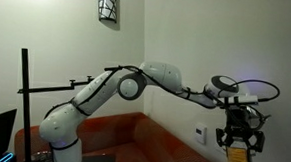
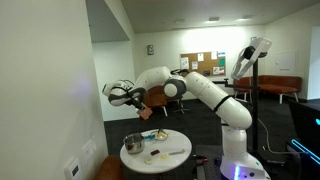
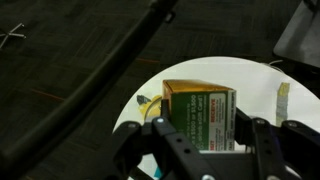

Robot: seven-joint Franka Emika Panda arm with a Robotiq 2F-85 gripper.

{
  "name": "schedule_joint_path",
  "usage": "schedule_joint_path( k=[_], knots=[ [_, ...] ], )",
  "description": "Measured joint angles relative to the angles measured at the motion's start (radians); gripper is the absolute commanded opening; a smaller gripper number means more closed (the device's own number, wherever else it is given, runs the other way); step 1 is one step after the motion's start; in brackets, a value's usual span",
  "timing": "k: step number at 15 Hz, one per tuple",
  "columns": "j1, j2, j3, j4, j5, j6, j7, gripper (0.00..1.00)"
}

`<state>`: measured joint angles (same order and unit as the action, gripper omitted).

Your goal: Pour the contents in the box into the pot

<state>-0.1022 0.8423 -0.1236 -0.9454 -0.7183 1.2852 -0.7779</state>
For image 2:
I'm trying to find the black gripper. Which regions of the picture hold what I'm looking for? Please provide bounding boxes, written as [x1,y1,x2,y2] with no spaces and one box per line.
[128,89,147,111]

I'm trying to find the orange baking soda box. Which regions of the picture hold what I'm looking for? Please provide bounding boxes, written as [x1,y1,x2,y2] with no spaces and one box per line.
[137,105,154,121]

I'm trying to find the stainless steel pot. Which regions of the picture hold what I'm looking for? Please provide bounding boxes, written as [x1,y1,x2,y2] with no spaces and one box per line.
[123,132,146,155]

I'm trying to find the orange armchair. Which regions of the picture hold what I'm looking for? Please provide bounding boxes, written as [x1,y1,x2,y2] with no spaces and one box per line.
[143,84,169,117]

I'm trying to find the clear glass bowl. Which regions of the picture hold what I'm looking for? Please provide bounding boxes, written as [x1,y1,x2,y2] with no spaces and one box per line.
[149,129,168,142]

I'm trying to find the small round side table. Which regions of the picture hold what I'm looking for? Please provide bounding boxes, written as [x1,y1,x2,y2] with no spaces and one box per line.
[171,96,191,115]

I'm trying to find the large white pinned paper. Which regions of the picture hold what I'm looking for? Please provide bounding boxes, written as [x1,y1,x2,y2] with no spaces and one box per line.
[180,57,190,70]

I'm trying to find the orange patterned sofa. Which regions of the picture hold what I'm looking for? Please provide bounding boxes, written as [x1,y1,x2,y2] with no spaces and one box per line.
[93,154,126,180]

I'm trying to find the cork notice board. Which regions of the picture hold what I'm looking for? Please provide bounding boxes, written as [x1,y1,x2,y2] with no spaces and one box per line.
[179,50,227,77]

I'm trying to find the red white pinned flyer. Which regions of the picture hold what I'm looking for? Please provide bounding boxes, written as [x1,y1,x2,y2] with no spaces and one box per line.
[212,66,226,76]

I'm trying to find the red clamp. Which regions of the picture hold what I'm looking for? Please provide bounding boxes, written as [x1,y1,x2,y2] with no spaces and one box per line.
[193,155,209,165]

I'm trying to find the black mounting platform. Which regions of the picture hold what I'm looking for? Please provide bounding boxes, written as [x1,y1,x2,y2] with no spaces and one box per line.
[194,144,234,180]

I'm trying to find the orange sofa white legs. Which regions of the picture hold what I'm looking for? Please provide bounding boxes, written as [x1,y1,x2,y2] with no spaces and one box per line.
[233,74,303,104]

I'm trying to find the black monitor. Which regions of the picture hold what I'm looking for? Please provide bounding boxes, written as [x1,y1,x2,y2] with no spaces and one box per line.
[288,98,320,161]

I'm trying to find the blue LED strip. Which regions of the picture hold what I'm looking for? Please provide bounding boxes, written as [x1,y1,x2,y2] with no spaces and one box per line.
[290,138,320,166]

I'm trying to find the white wall outlet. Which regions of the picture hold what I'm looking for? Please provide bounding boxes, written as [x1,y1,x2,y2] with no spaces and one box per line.
[63,157,82,180]

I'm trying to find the camera on tripod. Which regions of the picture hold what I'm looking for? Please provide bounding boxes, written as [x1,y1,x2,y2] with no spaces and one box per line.
[230,36,273,81]

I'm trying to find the grey floor cable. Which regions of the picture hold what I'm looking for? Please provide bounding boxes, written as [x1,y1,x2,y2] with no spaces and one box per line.
[258,118,291,156]

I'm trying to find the white wall panel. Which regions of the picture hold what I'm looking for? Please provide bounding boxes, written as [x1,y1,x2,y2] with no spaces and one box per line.
[273,50,298,76]

